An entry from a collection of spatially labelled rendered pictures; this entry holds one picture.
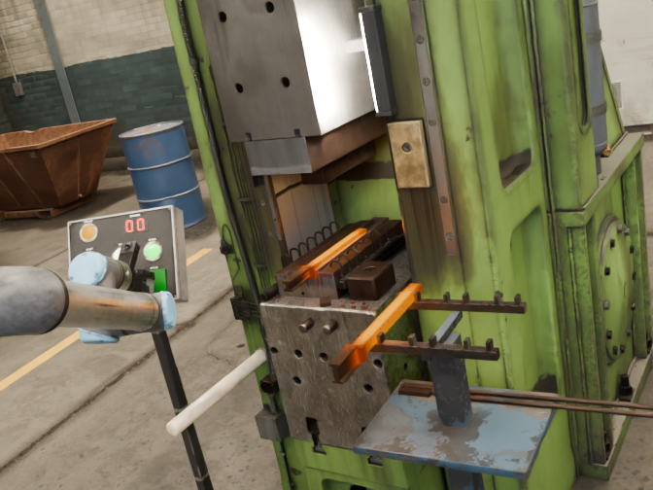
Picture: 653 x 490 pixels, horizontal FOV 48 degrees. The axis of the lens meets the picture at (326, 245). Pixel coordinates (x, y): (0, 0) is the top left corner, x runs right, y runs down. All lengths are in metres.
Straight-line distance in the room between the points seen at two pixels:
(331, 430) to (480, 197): 0.80
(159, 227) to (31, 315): 0.98
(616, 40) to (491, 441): 5.58
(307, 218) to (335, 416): 0.62
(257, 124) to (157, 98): 7.89
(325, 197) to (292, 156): 0.52
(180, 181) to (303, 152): 4.78
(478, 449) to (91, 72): 9.22
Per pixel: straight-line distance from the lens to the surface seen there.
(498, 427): 1.74
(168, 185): 6.61
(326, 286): 2.01
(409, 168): 1.90
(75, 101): 10.77
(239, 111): 1.99
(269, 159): 1.97
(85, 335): 1.84
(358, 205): 2.45
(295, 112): 1.88
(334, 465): 2.27
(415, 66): 1.85
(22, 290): 1.29
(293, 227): 2.27
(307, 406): 2.19
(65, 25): 10.59
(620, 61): 6.99
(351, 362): 1.53
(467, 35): 1.81
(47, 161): 8.17
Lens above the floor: 1.69
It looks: 18 degrees down
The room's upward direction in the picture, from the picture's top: 12 degrees counter-clockwise
